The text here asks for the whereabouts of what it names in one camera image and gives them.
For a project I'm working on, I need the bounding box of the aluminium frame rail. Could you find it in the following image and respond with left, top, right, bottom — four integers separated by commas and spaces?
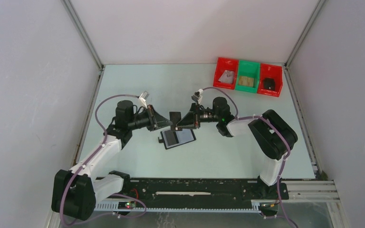
54, 179, 341, 202

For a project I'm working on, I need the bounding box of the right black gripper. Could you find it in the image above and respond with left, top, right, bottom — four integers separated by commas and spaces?
177, 102, 221, 129

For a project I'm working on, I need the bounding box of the black object in bin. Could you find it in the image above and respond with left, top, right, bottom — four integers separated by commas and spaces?
263, 78, 276, 91

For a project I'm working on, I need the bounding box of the tan object in bin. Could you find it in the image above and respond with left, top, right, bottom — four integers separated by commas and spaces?
245, 77, 254, 87

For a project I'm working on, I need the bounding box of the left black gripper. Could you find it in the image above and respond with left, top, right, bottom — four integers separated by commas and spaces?
128, 105, 173, 132

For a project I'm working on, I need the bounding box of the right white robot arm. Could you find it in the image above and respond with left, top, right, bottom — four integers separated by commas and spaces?
169, 97, 298, 199

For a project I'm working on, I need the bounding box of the thin white credit card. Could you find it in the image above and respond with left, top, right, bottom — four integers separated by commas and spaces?
218, 70, 234, 84

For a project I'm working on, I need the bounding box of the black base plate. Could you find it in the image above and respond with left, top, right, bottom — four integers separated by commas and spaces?
121, 178, 289, 210

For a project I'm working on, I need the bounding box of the left red bin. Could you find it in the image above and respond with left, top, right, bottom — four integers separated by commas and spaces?
213, 57, 239, 90

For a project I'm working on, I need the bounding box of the orange card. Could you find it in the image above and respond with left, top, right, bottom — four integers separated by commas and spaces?
239, 76, 251, 86

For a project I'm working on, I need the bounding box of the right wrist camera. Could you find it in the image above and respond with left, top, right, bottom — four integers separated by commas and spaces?
192, 89, 203, 104

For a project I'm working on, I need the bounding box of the black VIP card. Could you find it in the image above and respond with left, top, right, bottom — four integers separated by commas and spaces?
169, 111, 182, 132

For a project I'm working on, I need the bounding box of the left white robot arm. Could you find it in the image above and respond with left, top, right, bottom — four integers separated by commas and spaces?
51, 100, 172, 221

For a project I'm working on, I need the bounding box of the red bin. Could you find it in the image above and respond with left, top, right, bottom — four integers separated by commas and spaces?
257, 63, 283, 97
213, 57, 239, 90

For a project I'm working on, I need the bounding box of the grey cable duct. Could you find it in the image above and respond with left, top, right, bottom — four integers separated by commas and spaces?
94, 200, 260, 213

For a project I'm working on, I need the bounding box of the silver card in bin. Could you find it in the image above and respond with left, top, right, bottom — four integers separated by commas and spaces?
224, 70, 234, 84

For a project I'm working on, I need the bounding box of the black leather card holder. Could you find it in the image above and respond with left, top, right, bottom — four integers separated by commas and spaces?
158, 129, 196, 150

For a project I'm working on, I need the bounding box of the right red bin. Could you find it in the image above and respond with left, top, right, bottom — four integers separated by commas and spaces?
257, 63, 283, 97

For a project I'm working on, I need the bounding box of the green bin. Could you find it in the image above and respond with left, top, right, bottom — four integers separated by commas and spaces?
235, 60, 260, 93

